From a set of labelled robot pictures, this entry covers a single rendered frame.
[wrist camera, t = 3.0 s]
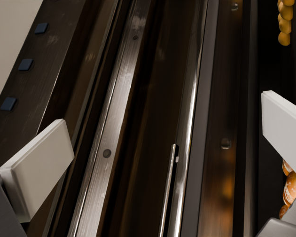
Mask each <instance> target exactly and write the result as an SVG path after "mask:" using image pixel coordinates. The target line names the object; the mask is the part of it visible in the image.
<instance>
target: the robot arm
mask: <svg viewBox="0 0 296 237"><path fill-rule="evenodd" d="M261 102H262V126H263V136H264V137H265V138H266V139H267V140H268V141H269V143H270V144H271V145H272V146H273V147H274V148H275V149H276V150H277V152H278V153H279V154H280V155H281V156H282V157H283V158H284V160H285V161H286V162H287V163H288V164H289V166H290V167H291V168H292V169H293V170H294V171H295V173H296V106H295V105H294V104H292V103H291V102H289V101H288V100H286V99H285V98H283V97H281V96H280V95H278V94H277V93H275V92H274V91H272V90H270V91H263V93H262V94H261ZM74 157H75V156H74V152H73V148H72V145H71V141H70V137H69V133H68V129H67V126H66V122H65V120H63V119H56V120H55V121H54V122H53V123H51V124H50V125H49V126H48V127H47V128H45V129H44V130H43V131H42V132H41V133H40V134H38V135H37V136H36V137H35V138H34V139H33V140H31V141H30V142H29V143H28V144H27V145H26V146H24V147H23V148H22V149H21V150H20V151H19V152H17V153H16V154H15V155H14V156H13V157H12V158H11V159H10V160H8V161H7V162H6V163H5V164H4V165H2V166H1V167H0V237H27V235H26V233H25V231H24V229H23V228H22V226H21V223H22V222H30V221H31V219H32V218H33V216H34V215H35V213H36V212H37V211H38V209H39V208H40V206H41V205H42V204H43V202H44V201H45V199H46V198H47V196H48V195H49V193H50V192H51V190H52V189H53V188H54V186H55V185H56V184H57V182H58V181H59V179H60V178H61V176H62V175H63V173H64V172H65V170H66V169H67V167H68V166H69V165H70V163H71V162H72V160H73V159H74ZM255 237H296V198H295V199H294V201H293V202H292V204H291V205H290V207H289V208H288V210H287V211H286V212H285V214H284V215H283V217H282V218H281V220H279V219H276V218H273V217H271V218H270V219H269V220H267V222H266V223H265V224H264V226H263V227H262V228H261V230H260V231H259V232H258V234H257V235H256V236H255Z"/></svg>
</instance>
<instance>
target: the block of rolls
mask: <svg viewBox="0 0 296 237"><path fill-rule="evenodd" d="M294 3H295V0H278V4H277V6H278V8H279V15H278V22H279V29H280V31H281V32H280V34H279V36H278V41H279V43H280V44H282V45H284V46H287V45H289V44H290V32H291V19H292V18H293V4H294Z"/></svg>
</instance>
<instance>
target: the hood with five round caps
mask: <svg viewBox="0 0 296 237"><path fill-rule="evenodd" d="M92 3H93V0H43V3H42V5H41V7H40V9H39V12H38V14H37V16H36V18H35V20H34V23H33V25H32V27H31V29H30V32H29V34H28V36H27V38H26V40H25V43H24V45H23V47H22V49H21V52H20V54H19V56H18V58H17V60H16V63H15V65H14V67H13V69H12V71H11V74H10V76H9V78H8V80H7V82H6V84H5V87H4V89H3V91H2V93H1V96H0V167H1V166H2V165H4V164H5V163H6V162H7V161H8V160H10V159H11V158H12V157H13V156H14V155H15V154H16V153H17V152H19V151H20V150H21V149H22V148H23V147H24V146H26V145H27V144H28V143H29V142H30V141H31V140H33V139H34V138H35V137H36V136H37V135H38V134H40V133H41V132H42V131H43V130H44V129H45V128H47V127H48V126H49V125H50V123H51V120H52V117H53V114H54V111H55V109H56V106H57V103H58V100H59V97H60V94H61V91H62V88H63V85H64V83H65V80H66V77H67V74H68V72H69V69H70V65H71V63H72V60H73V57H74V54H75V52H76V49H77V46H78V43H79V40H80V37H81V34H82V31H83V29H84V26H85V23H86V20H87V17H88V14H89V12H90V9H91V6H92Z"/></svg>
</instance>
